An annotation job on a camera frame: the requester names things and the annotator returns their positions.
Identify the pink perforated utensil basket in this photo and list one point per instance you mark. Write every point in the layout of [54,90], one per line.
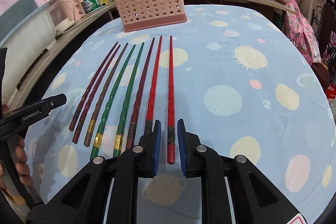
[147,6]

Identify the person's left hand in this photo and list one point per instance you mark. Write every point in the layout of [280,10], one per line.
[22,158]

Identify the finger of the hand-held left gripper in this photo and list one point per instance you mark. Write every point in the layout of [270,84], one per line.
[55,102]

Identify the black metal frame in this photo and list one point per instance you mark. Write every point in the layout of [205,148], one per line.
[325,19]

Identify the pink electric kettle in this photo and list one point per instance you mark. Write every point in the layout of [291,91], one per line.
[73,1]

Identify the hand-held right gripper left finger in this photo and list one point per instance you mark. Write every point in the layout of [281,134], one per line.
[156,148]

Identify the red chopstick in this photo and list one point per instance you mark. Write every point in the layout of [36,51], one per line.
[170,98]
[151,103]

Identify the pink floral cloth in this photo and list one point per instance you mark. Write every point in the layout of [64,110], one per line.
[296,24]

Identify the brown chopstick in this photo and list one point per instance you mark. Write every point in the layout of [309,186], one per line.
[91,124]

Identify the maroon chopstick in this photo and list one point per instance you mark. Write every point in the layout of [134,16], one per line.
[75,117]
[132,124]
[80,125]

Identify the white clear kitchen appliance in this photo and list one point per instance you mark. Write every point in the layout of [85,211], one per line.
[60,14]

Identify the green chopstick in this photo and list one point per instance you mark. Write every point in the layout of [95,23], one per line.
[118,139]
[98,138]

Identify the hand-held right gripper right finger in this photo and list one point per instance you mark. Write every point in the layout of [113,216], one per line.
[181,148]

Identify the plastic storage bin blue lid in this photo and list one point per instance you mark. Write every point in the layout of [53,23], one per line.
[23,24]

